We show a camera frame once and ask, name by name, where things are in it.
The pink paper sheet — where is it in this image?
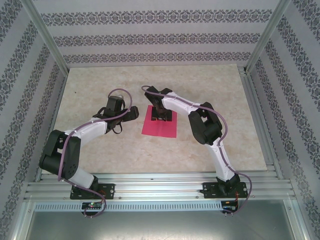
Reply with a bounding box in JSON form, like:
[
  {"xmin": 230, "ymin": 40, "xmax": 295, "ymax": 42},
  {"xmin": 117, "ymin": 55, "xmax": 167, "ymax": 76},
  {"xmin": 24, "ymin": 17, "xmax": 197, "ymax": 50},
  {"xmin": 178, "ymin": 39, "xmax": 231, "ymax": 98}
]
[{"xmin": 140, "ymin": 104, "xmax": 178, "ymax": 139}]

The grey metal sheet panel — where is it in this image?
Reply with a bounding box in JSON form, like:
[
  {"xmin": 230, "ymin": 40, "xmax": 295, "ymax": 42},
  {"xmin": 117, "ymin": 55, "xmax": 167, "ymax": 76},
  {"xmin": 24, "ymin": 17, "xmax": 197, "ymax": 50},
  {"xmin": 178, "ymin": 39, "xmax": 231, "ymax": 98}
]
[{"xmin": 21, "ymin": 209, "xmax": 305, "ymax": 240}]

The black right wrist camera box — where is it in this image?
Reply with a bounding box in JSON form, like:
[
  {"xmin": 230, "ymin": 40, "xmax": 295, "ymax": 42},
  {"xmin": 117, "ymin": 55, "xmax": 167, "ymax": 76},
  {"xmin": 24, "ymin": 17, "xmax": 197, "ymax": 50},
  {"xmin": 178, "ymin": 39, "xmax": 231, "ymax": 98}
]
[{"xmin": 146, "ymin": 85, "xmax": 161, "ymax": 101}]

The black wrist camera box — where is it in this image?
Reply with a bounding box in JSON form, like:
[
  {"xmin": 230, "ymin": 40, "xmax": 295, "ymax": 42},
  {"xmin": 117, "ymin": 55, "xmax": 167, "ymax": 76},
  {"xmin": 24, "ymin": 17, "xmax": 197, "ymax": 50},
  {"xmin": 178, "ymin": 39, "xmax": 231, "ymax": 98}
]
[
  {"xmin": 146, "ymin": 85, "xmax": 161, "ymax": 101},
  {"xmin": 107, "ymin": 94, "xmax": 125, "ymax": 111}
]

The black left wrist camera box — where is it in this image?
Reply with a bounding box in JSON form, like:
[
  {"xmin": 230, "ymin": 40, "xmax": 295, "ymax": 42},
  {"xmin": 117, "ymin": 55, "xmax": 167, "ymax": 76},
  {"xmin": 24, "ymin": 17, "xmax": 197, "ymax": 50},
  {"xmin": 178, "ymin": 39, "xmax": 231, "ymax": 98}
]
[{"xmin": 107, "ymin": 94, "xmax": 125, "ymax": 111}]

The aluminium side rail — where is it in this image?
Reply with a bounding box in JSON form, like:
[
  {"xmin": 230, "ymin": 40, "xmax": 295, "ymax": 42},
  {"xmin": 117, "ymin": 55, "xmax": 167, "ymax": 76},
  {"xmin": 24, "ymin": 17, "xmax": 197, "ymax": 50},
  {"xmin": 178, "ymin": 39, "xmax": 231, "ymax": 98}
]
[
  {"xmin": 238, "ymin": 66, "xmax": 283, "ymax": 180},
  {"xmin": 34, "ymin": 72, "xmax": 70, "ymax": 181}
]

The aluminium mounting rail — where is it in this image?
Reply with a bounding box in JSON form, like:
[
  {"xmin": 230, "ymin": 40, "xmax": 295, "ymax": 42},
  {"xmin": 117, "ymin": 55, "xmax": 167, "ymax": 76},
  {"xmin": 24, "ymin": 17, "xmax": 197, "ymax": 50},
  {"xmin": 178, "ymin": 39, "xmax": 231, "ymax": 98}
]
[{"xmin": 23, "ymin": 171, "xmax": 297, "ymax": 203}]

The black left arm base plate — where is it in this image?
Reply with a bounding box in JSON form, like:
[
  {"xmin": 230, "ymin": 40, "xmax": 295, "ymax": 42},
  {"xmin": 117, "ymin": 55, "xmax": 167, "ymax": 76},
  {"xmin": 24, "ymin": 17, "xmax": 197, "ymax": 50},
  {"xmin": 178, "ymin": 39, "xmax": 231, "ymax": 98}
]
[{"xmin": 70, "ymin": 183, "xmax": 116, "ymax": 200}]

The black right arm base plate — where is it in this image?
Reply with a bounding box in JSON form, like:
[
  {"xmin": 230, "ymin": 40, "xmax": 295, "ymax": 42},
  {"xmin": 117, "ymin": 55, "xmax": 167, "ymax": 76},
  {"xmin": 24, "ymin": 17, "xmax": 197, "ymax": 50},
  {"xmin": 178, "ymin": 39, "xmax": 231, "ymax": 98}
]
[{"xmin": 202, "ymin": 181, "xmax": 248, "ymax": 200}]

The perforated metal cable tray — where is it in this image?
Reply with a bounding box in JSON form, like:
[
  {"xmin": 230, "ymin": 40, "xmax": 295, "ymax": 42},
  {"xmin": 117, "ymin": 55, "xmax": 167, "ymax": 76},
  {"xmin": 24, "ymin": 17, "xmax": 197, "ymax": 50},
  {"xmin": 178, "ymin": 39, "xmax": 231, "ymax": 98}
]
[{"xmin": 33, "ymin": 201, "xmax": 223, "ymax": 211}]

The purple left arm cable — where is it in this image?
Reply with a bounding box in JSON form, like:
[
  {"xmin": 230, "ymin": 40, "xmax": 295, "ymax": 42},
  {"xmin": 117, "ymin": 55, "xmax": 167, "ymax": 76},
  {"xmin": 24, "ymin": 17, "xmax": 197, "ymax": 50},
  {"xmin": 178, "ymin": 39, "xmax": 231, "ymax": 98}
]
[{"xmin": 57, "ymin": 88, "xmax": 133, "ymax": 220}]

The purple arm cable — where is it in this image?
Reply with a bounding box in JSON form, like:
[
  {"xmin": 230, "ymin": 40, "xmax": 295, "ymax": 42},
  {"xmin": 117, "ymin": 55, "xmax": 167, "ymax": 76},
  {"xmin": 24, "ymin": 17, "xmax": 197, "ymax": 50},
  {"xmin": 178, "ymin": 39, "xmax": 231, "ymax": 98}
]
[
  {"xmin": 141, "ymin": 85, "xmax": 253, "ymax": 217},
  {"xmin": 57, "ymin": 88, "xmax": 133, "ymax": 220}
]

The aluminium frame post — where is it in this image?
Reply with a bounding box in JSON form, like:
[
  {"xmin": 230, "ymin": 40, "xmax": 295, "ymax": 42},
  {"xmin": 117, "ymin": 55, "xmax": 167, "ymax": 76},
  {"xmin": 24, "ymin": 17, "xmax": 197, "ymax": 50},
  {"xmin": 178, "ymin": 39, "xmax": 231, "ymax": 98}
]
[
  {"xmin": 19, "ymin": 0, "xmax": 70, "ymax": 74},
  {"xmin": 246, "ymin": 0, "xmax": 292, "ymax": 74}
]

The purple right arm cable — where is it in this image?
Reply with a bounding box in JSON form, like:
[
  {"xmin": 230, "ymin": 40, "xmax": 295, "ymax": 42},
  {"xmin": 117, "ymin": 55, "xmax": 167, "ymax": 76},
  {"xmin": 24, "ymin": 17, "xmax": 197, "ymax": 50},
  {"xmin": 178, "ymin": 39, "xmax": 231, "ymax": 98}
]
[{"xmin": 141, "ymin": 85, "xmax": 253, "ymax": 217}]

